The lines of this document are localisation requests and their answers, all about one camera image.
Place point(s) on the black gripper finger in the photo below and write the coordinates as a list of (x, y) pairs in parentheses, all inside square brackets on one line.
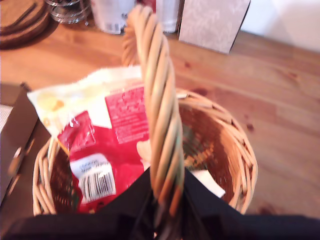
[(137, 200), (200, 202)]

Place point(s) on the red and cream egg bag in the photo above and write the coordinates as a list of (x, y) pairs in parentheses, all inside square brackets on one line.
[(105, 145)]

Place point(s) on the woven wicker basket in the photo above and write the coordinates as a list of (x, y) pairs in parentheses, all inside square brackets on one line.
[(162, 112)]

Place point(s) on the brown cardboard box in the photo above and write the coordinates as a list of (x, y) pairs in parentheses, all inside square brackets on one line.
[(17, 150)]

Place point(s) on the grey patterned carton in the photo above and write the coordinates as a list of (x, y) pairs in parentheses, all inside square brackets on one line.
[(212, 25)]

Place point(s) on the white tin can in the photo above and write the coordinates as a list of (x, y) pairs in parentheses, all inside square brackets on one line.
[(112, 17)]

